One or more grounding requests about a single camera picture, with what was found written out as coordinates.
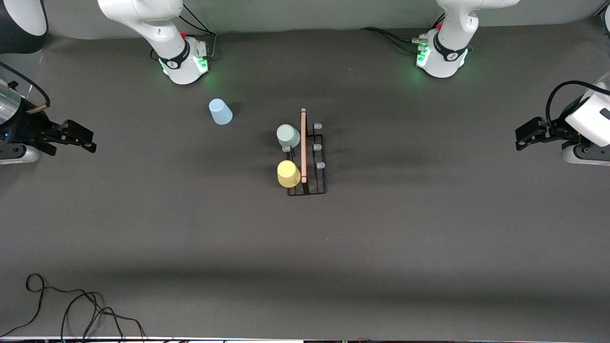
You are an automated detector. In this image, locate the pale green plastic cup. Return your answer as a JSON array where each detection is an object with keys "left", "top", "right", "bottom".
[{"left": 276, "top": 124, "right": 301, "bottom": 149}]

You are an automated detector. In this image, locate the yellow plastic cup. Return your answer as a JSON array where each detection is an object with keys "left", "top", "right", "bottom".
[{"left": 277, "top": 160, "right": 302, "bottom": 188}]

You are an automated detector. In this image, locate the black wire cup holder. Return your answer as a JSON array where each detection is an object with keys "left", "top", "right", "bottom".
[{"left": 282, "top": 108, "right": 327, "bottom": 197}]

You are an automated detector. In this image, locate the light blue plastic cup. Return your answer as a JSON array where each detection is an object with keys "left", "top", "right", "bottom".
[{"left": 209, "top": 98, "right": 234, "bottom": 126}]

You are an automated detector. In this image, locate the dark grey table mat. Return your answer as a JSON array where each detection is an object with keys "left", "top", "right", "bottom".
[{"left": 0, "top": 17, "right": 610, "bottom": 340}]

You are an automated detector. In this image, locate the thin black tangled cable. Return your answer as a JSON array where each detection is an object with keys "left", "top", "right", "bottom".
[{"left": 0, "top": 273, "right": 146, "bottom": 343}]

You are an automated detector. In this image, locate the black base power cable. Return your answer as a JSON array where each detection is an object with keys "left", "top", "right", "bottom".
[
  {"left": 360, "top": 13, "right": 446, "bottom": 53},
  {"left": 179, "top": 2, "right": 217, "bottom": 60}
]

